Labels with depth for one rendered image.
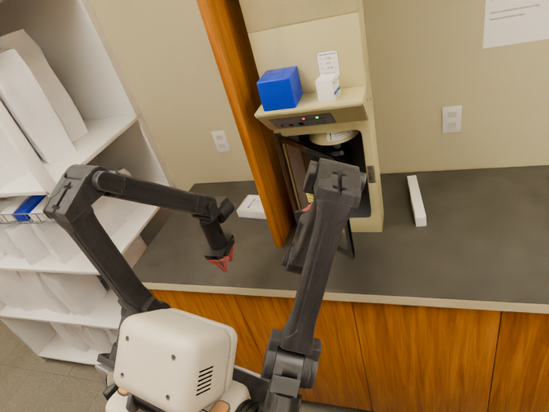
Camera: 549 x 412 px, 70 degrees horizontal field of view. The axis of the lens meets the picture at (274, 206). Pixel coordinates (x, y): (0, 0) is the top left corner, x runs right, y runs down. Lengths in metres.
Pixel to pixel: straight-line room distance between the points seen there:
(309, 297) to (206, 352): 0.21
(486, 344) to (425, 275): 0.32
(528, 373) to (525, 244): 0.45
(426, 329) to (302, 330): 0.77
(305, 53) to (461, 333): 1.02
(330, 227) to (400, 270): 0.72
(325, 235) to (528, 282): 0.82
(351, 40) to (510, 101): 0.78
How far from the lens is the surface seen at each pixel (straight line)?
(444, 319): 1.43
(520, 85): 1.74
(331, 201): 0.67
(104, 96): 2.19
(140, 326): 0.84
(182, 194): 1.06
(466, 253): 1.44
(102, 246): 0.91
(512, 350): 1.56
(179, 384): 0.78
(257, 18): 1.23
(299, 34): 1.21
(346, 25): 1.18
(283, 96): 1.16
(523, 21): 1.66
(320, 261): 0.71
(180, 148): 2.11
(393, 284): 1.34
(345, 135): 1.34
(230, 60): 1.23
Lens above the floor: 1.94
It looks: 34 degrees down
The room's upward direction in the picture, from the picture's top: 17 degrees counter-clockwise
